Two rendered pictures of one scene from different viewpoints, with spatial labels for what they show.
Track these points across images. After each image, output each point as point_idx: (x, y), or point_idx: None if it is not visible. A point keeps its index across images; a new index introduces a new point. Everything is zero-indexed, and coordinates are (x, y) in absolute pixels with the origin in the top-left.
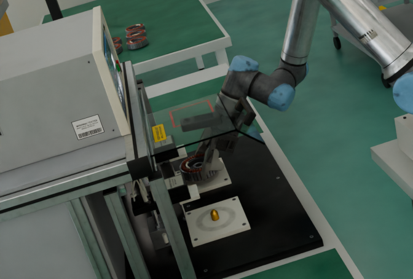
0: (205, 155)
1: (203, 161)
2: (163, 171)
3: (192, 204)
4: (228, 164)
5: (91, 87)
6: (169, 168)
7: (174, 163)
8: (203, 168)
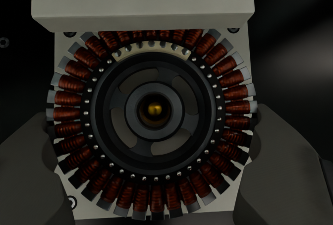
0: (27, 193)
1: (199, 136)
2: None
3: (1, 57)
4: (210, 224)
5: None
6: (304, 6)
7: (328, 24)
8: (13, 133)
